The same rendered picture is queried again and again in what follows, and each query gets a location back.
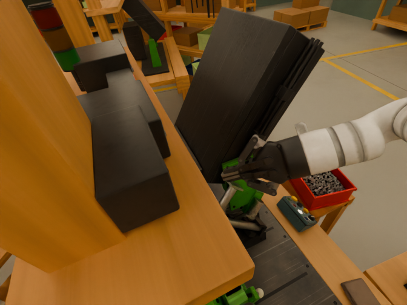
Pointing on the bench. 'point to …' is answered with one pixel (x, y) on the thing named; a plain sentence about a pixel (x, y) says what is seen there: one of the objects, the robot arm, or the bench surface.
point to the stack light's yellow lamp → (58, 40)
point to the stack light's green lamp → (67, 59)
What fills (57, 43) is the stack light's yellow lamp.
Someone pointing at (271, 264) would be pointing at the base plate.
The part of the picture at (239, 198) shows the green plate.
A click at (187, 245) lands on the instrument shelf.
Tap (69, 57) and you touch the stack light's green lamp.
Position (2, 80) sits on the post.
